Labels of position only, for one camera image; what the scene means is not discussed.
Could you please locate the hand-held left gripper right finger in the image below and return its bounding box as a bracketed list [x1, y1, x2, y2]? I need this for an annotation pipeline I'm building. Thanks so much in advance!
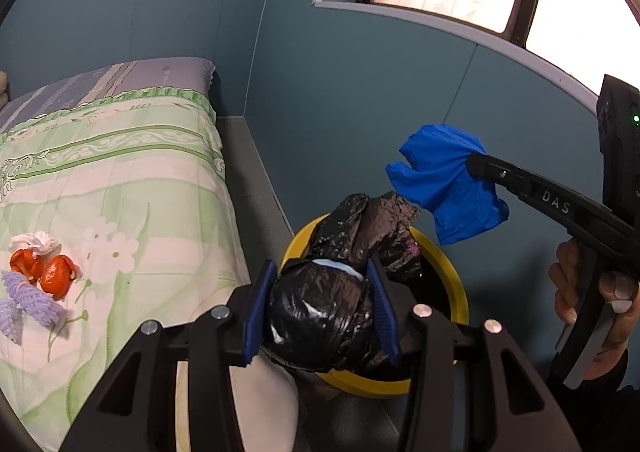
[366, 257, 583, 452]

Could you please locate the person's right forearm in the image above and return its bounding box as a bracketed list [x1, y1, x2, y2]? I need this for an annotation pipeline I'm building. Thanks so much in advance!
[545, 349, 640, 452]

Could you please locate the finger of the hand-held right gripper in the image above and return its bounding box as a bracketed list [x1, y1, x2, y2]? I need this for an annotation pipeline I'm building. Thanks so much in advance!
[465, 153, 608, 263]

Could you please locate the person's right hand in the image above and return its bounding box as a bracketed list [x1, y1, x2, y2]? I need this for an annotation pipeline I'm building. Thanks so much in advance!
[548, 238, 640, 381]

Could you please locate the lavender knit sock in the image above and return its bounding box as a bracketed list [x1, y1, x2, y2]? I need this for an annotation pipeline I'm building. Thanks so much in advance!
[0, 269, 68, 345]

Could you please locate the yellow rimmed waste bin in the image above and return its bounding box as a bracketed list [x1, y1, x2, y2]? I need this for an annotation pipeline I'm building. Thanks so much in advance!
[280, 214, 471, 399]

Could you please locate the blue rubber glove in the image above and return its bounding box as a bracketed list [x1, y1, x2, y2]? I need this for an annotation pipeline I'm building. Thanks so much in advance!
[385, 123, 511, 247]

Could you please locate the green floral quilt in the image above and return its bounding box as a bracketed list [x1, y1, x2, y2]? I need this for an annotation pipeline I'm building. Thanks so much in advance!
[0, 86, 301, 452]

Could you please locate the orange tangerine peel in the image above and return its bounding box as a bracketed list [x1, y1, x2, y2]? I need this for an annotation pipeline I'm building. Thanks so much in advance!
[40, 254, 82, 301]
[10, 247, 46, 281]

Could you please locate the black plastic garbage bag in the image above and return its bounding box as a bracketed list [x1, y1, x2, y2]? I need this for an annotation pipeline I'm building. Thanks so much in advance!
[262, 193, 423, 375]

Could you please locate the white tissue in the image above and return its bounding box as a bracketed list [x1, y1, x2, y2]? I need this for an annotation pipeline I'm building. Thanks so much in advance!
[9, 231, 63, 257]

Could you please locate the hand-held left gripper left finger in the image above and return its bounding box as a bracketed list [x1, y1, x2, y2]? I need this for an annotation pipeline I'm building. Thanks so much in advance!
[57, 259, 278, 452]

